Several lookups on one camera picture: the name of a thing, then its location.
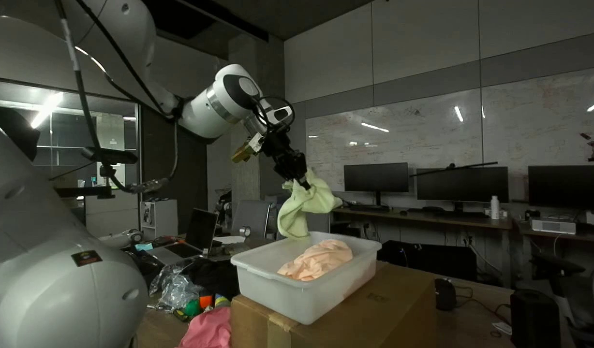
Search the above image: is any white cabinet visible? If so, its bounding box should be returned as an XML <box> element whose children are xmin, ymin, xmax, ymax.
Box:
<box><xmin>140</xmin><ymin>199</ymin><xmax>179</xmax><ymax>241</ymax></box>

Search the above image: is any open laptop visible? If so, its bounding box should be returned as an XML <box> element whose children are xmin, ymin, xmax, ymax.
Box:
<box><xmin>147</xmin><ymin>208</ymin><xmax>220</xmax><ymax>266</ymax></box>

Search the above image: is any white projector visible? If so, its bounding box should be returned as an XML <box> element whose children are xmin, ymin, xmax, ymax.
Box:
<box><xmin>529</xmin><ymin>217</ymin><xmax>577</xmax><ymax>236</ymax></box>

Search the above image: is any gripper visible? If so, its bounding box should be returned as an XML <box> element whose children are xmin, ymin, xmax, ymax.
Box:
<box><xmin>260</xmin><ymin>127</ymin><xmax>312</xmax><ymax>191</ymax></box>

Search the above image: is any black cable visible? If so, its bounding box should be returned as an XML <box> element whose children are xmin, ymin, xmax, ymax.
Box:
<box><xmin>453</xmin><ymin>284</ymin><xmax>513</xmax><ymax>325</ymax></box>

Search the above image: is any black boom rod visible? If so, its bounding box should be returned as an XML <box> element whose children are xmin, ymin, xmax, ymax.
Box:
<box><xmin>410</xmin><ymin>161</ymin><xmax>499</xmax><ymax>178</ymax></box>

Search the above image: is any wooden desk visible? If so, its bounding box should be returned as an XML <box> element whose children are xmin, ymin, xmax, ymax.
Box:
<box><xmin>332</xmin><ymin>206</ymin><xmax>514</xmax><ymax>232</ymax></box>

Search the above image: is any cardboard box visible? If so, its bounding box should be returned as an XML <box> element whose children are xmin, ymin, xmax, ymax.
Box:
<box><xmin>230</xmin><ymin>261</ymin><xmax>439</xmax><ymax>348</ymax></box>

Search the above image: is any peach t-shirt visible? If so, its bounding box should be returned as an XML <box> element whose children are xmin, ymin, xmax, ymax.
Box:
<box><xmin>277</xmin><ymin>239</ymin><xmax>354</xmax><ymax>282</ymax></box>

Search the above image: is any crumpled clear plastic bag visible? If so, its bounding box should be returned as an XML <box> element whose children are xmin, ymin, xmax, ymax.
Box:
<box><xmin>148</xmin><ymin>260</ymin><xmax>204</xmax><ymax>311</ymax></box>

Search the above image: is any black cylinder speaker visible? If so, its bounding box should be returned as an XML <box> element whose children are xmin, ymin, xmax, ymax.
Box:
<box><xmin>510</xmin><ymin>289</ymin><xmax>562</xmax><ymax>348</ymax></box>

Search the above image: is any black monitor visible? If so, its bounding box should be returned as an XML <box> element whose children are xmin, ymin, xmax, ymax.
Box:
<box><xmin>343</xmin><ymin>162</ymin><xmax>410</xmax><ymax>211</ymax></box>
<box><xmin>528</xmin><ymin>165</ymin><xmax>594</xmax><ymax>225</ymax></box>
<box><xmin>416</xmin><ymin>166</ymin><xmax>510</xmax><ymax>217</ymax></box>

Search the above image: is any yellow-green towel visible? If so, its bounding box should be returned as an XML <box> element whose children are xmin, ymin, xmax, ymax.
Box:
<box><xmin>277</xmin><ymin>167</ymin><xmax>344</xmax><ymax>240</ymax></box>

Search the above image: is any pink t-shirt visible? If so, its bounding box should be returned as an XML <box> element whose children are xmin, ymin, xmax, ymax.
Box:
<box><xmin>176</xmin><ymin>305</ymin><xmax>232</xmax><ymax>348</ymax></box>

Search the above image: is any white plastic bin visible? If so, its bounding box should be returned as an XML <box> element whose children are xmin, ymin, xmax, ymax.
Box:
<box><xmin>230</xmin><ymin>231</ymin><xmax>383</xmax><ymax>326</ymax></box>

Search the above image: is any small black device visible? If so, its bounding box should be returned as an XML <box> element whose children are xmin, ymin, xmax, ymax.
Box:
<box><xmin>434</xmin><ymin>277</ymin><xmax>458</xmax><ymax>312</ymax></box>

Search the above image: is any camera on mount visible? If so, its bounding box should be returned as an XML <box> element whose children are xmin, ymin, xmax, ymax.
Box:
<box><xmin>81</xmin><ymin>146</ymin><xmax>139</xmax><ymax>194</ymax></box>

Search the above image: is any office chair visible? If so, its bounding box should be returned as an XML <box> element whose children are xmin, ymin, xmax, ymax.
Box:
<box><xmin>530</xmin><ymin>246</ymin><xmax>594</xmax><ymax>348</ymax></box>

